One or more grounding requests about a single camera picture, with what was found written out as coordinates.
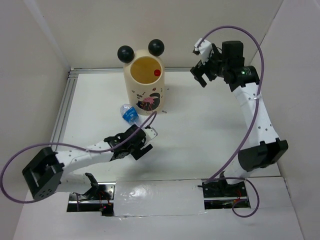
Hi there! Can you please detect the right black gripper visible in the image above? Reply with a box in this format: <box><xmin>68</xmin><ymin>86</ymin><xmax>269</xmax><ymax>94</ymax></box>
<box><xmin>189</xmin><ymin>45</ymin><xmax>228</xmax><ymax>88</ymax></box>

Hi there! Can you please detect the light-blue label bottle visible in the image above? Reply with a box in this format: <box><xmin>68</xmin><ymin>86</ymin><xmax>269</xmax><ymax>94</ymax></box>
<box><xmin>120</xmin><ymin>104</ymin><xmax>141</xmax><ymax>127</ymax></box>

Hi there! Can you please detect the red label red-cap bottle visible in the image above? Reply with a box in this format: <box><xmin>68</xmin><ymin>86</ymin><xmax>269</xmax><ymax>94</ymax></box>
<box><xmin>154</xmin><ymin>69</ymin><xmax>161</xmax><ymax>76</ymax></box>

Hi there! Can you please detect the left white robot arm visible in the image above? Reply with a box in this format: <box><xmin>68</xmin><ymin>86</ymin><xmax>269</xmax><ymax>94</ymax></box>
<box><xmin>22</xmin><ymin>125</ymin><xmax>158</xmax><ymax>201</ymax></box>

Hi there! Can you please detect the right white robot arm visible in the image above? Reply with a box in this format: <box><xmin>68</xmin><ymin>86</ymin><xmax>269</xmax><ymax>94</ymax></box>
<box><xmin>190</xmin><ymin>39</ymin><xmax>289</xmax><ymax>196</ymax></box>

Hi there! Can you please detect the cream panda-ear bin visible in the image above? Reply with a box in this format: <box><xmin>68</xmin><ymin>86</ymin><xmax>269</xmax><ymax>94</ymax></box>
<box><xmin>117</xmin><ymin>39</ymin><xmax>165</xmax><ymax>116</ymax></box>

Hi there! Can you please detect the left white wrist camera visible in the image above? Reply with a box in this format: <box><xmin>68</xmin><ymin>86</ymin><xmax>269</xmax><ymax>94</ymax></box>
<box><xmin>143</xmin><ymin>127</ymin><xmax>158</xmax><ymax>143</ymax></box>

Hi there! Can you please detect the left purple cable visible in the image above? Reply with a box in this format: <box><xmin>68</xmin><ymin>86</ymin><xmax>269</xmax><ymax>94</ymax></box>
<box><xmin>0</xmin><ymin>111</ymin><xmax>158</xmax><ymax>213</ymax></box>

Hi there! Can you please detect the purple cable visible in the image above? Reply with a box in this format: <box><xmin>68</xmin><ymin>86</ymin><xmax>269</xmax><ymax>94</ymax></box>
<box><xmin>194</xmin><ymin>25</ymin><xmax>266</xmax><ymax>218</ymax></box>
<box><xmin>0</xmin><ymin>111</ymin><xmax>158</xmax><ymax>213</ymax></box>

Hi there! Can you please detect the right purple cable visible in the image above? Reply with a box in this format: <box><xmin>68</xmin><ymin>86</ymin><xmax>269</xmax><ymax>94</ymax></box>
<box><xmin>194</xmin><ymin>25</ymin><xmax>266</xmax><ymax>218</ymax></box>

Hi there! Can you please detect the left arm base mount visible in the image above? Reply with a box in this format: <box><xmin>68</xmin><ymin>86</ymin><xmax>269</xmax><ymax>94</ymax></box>
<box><xmin>66</xmin><ymin>182</ymin><xmax>116</xmax><ymax>217</ymax></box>

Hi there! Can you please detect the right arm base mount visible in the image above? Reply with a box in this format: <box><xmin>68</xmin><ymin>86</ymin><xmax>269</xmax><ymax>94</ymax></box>
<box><xmin>197</xmin><ymin>180</ymin><xmax>251</xmax><ymax>210</ymax></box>

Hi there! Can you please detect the aluminium frame rail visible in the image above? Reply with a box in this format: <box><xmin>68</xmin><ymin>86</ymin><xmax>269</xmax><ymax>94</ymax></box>
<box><xmin>37</xmin><ymin>66</ymin><xmax>248</xmax><ymax>182</ymax></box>

